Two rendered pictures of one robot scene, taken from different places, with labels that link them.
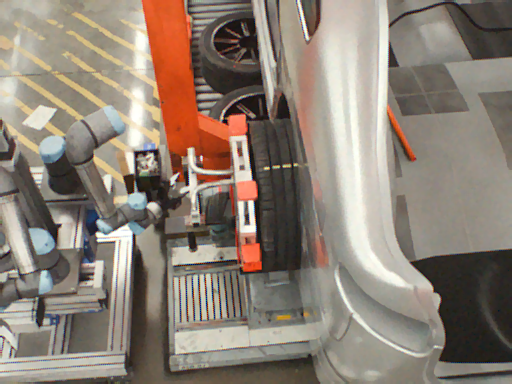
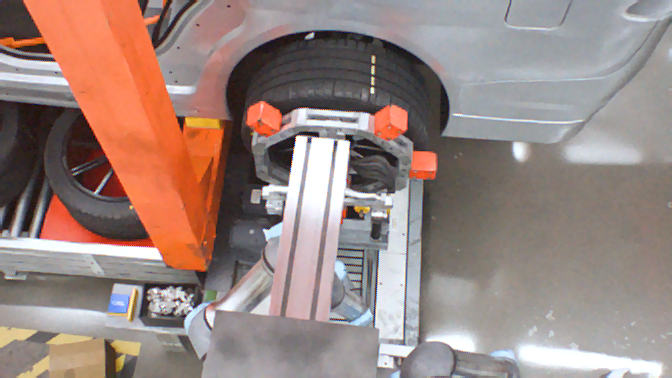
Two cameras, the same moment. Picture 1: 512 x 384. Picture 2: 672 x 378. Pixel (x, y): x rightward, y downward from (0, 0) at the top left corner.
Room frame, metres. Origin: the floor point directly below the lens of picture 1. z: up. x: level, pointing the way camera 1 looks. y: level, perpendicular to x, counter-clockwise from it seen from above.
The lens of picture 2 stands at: (1.49, 1.28, 3.09)
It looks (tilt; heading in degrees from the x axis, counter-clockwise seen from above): 63 degrees down; 278
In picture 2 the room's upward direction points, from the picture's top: 1 degrees clockwise
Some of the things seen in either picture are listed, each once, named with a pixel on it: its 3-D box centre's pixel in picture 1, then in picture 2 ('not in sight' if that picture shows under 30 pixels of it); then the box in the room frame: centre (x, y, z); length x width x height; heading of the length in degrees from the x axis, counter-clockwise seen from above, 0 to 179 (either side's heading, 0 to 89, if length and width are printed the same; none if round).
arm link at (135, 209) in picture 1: (134, 208); (337, 280); (1.59, 0.49, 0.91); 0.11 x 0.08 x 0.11; 129
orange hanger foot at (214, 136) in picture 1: (251, 141); (199, 149); (2.20, -0.01, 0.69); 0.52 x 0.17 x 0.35; 95
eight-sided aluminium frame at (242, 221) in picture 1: (242, 199); (332, 160); (1.68, 0.04, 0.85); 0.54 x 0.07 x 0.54; 5
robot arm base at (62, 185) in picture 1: (62, 173); not in sight; (1.84, 0.85, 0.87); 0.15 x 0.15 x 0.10
